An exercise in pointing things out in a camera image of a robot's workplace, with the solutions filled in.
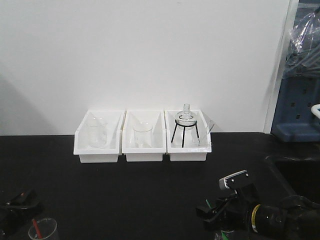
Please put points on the glass beaker in bin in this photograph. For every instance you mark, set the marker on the glass beaker in bin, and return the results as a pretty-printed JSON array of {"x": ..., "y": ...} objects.
[
  {"x": 97, "y": 132},
  {"x": 143, "y": 133}
]

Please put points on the black wire tripod stand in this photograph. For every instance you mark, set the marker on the black wire tripod stand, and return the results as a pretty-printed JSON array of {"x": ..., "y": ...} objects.
[{"x": 183, "y": 135}]

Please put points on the plastic bag of pegs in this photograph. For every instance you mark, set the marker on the plastic bag of pegs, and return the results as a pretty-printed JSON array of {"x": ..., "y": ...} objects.
[{"x": 303, "y": 58}]

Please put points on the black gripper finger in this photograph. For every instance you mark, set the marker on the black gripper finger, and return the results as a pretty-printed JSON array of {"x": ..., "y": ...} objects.
[{"x": 15, "y": 212}]

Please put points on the blue pegboard drying rack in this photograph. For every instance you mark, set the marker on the blue pegboard drying rack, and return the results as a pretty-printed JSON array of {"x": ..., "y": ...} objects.
[{"x": 293, "y": 120}]

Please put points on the white bin right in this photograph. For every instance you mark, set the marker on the white bin right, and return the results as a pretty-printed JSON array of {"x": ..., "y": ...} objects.
[{"x": 176, "y": 152}]

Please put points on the round glass flask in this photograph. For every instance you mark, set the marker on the round glass flask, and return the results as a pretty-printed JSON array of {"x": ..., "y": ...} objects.
[{"x": 185, "y": 117}]

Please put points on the glass beaker in left bin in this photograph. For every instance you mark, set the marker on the glass beaker in left bin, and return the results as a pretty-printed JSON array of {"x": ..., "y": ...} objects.
[{"x": 97, "y": 132}]

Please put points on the small glass beaker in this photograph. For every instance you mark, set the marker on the small glass beaker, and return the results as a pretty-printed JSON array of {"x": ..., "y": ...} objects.
[
  {"x": 44, "y": 229},
  {"x": 224, "y": 235}
]

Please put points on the red plastic spoon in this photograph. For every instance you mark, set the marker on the red plastic spoon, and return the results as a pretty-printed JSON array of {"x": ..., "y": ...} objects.
[{"x": 32, "y": 207}]

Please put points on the small glass beaker right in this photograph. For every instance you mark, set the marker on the small glass beaker right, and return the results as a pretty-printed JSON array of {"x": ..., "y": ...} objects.
[{"x": 224, "y": 235}]

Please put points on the glass test tube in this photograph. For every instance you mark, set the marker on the glass test tube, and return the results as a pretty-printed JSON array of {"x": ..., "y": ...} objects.
[{"x": 203, "y": 136}]

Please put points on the white bin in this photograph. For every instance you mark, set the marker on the white bin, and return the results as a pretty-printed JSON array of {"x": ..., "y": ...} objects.
[
  {"x": 109, "y": 153},
  {"x": 159, "y": 146},
  {"x": 176, "y": 152}
]

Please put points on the white bin middle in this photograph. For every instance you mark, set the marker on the white bin middle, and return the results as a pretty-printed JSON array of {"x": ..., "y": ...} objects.
[{"x": 159, "y": 146}]

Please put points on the green plastic spoon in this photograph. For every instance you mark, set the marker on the green plastic spoon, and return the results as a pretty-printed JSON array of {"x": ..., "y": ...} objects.
[{"x": 208, "y": 203}]

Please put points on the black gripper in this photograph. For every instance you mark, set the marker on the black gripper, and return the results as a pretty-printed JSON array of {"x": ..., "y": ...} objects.
[{"x": 232, "y": 213}]

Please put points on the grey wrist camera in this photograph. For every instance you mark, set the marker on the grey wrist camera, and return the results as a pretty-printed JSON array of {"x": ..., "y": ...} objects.
[{"x": 234, "y": 180}]

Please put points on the glass beaker in middle bin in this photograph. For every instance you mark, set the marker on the glass beaker in middle bin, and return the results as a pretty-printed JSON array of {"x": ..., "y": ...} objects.
[{"x": 143, "y": 133}]

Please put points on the black lab sink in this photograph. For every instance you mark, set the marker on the black lab sink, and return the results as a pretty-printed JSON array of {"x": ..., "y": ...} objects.
[{"x": 299, "y": 176}]

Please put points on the white bin left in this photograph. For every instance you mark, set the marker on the white bin left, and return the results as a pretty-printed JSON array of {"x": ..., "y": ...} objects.
[{"x": 109, "y": 153}]

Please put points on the small glass beaker left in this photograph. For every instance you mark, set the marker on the small glass beaker left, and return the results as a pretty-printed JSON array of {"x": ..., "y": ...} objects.
[{"x": 44, "y": 229}]

